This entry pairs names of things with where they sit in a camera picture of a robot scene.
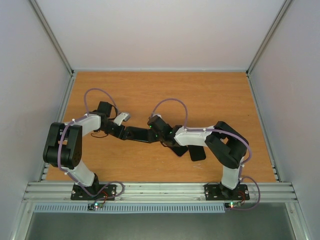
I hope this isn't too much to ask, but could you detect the black phone case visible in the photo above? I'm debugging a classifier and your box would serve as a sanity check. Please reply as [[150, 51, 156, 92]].
[[131, 126, 149, 143], [188, 145, 206, 162]]

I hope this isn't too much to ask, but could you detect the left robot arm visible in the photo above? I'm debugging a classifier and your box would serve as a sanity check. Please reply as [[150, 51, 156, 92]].
[[42, 101, 131, 199]]

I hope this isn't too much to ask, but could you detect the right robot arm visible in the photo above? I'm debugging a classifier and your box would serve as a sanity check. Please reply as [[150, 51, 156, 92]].
[[147, 115, 252, 199]]

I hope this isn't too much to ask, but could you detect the pink phone black screen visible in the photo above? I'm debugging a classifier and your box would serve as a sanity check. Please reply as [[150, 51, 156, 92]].
[[169, 146, 189, 157]]

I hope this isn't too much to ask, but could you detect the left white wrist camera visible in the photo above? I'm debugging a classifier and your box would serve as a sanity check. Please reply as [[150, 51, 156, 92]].
[[113, 112, 131, 126]]

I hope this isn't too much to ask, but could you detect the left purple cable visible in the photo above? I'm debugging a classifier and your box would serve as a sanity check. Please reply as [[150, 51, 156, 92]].
[[57, 88, 125, 201]]

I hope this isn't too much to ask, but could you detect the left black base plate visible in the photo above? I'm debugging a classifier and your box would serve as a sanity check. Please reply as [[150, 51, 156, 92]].
[[70, 184, 117, 201]]

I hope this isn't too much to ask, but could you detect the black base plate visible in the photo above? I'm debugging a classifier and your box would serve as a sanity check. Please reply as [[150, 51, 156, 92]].
[[70, 184, 117, 201], [203, 182, 250, 201]]

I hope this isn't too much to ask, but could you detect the aluminium front rail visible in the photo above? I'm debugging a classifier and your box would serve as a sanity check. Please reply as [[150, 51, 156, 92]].
[[22, 181, 298, 203]]

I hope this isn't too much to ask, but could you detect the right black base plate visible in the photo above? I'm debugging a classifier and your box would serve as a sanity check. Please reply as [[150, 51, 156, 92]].
[[203, 182, 250, 201]]

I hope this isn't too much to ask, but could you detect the grey slotted cable duct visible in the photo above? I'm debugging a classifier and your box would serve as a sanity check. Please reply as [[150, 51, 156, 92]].
[[33, 203, 225, 214]]

